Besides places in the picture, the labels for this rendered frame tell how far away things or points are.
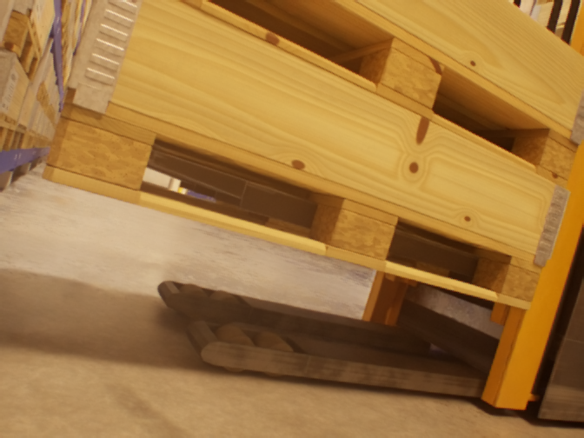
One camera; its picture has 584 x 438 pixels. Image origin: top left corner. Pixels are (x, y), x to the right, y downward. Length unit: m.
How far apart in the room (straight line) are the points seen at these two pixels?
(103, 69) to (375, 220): 0.58
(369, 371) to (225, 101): 0.77
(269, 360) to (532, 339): 0.78
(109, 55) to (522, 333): 1.24
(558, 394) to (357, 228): 0.89
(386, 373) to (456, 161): 0.57
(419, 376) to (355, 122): 0.74
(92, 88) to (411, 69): 0.62
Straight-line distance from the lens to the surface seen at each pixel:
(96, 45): 0.83
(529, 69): 1.32
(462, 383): 1.53
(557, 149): 1.41
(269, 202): 1.01
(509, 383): 1.54
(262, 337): 1.21
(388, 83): 1.02
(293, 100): 0.91
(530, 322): 1.52
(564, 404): 1.69
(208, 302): 1.46
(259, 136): 0.88
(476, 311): 1.77
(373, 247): 1.02
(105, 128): 0.82
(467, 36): 1.18
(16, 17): 1.85
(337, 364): 1.23
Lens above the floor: 0.38
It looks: 1 degrees down
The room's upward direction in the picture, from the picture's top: 17 degrees clockwise
